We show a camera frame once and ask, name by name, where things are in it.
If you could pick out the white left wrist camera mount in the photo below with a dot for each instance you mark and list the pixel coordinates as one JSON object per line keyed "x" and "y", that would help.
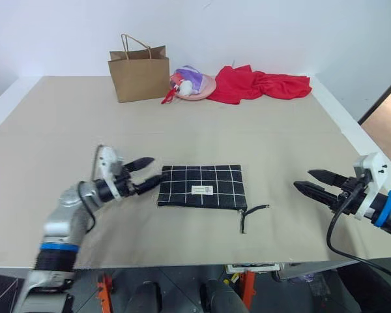
{"x": 107, "y": 163}

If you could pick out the small yellow object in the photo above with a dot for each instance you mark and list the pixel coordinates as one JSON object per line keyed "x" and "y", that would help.
{"x": 234, "y": 278}

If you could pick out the pink plate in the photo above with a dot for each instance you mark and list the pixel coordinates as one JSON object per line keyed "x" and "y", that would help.
{"x": 207, "y": 89}

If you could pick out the purple white cloth bundle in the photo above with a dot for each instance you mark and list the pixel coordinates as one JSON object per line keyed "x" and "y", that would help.
{"x": 192, "y": 75}

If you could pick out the black gridded mat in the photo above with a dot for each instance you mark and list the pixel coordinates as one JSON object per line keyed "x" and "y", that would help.
{"x": 1, "y": 293}

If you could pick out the white bracket under table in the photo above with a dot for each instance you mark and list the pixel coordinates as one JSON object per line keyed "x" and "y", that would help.
{"x": 252, "y": 266}

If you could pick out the brown door panel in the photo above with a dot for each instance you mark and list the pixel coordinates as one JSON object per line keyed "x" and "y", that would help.
{"x": 387, "y": 111}

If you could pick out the red ribbon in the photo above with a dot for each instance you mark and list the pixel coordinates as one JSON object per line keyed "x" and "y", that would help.
{"x": 168, "y": 96}

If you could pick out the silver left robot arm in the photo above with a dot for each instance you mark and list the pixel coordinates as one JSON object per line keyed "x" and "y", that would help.
{"x": 65, "y": 221}

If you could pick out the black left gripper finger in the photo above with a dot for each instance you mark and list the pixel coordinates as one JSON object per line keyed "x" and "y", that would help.
{"x": 150, "y": 183}
{"x": 140, "y": 163}

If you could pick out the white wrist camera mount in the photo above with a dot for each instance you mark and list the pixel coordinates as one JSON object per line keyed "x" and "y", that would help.
{"x": 107, "y": 163}
{"x": 373, "y": 176}

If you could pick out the black grid-pattern zipper pouch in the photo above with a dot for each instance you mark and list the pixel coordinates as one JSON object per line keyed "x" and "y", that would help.
{"x": 202, "y": 186}

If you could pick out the orange clamp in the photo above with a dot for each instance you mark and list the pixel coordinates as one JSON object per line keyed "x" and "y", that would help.
{"x": 247, "y": 290}
{"x": 105, "y": 293}

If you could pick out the dark rounded shape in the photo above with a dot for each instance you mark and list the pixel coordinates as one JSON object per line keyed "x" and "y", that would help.
{"x": 221, "y": 298}
{"x": 148, "y": 298}

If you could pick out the brown paper bag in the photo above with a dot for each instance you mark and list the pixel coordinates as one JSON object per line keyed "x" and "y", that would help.
{"x": 140, "y": 78}

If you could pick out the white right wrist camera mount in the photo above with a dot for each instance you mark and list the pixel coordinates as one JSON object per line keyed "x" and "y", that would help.
{"x": 373, "y": 176}

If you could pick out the beige paper table cover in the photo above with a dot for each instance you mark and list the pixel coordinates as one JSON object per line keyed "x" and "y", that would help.
{"x": 195, "y": 130}

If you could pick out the red small packet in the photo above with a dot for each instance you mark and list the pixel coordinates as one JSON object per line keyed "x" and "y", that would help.
{"x": 176, "y": 80}

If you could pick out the white round object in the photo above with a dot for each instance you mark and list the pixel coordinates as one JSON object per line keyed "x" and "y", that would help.
{"x": 186, "y": 88}

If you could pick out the red cloth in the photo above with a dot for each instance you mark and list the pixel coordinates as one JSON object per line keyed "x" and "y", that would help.
{"x": 257, "y": 84}

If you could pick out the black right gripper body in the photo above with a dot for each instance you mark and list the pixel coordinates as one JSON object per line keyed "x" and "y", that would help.
{"x": 353, "y": 195}

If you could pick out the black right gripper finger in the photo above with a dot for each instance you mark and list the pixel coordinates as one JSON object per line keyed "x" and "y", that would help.
{"x": 327, "y": 177}
{"x": 317, "y": 194}

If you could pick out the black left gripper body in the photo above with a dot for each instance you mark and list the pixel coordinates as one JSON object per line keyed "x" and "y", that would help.
{"x": 125, "y": 182}

